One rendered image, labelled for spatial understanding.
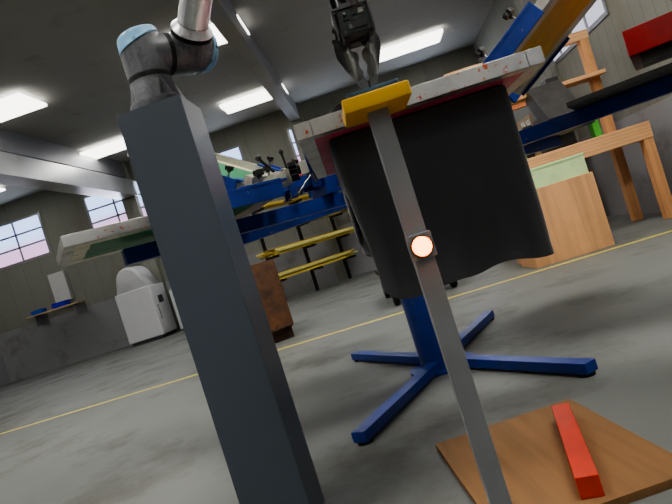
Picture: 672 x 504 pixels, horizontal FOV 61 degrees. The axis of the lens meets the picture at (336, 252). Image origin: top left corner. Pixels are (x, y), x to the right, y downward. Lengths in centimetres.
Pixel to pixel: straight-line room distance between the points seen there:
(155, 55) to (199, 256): 56
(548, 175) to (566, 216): 38
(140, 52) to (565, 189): 418
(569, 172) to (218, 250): 418
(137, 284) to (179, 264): 1067
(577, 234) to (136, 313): 910
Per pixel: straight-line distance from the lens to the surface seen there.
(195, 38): 172
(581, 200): 533
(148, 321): 1217
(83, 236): 199
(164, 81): 167
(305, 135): 132
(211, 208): 153
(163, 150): 158
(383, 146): 112
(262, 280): 538
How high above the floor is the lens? 70
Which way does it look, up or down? level
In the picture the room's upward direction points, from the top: 18 degrees counter-clockwise
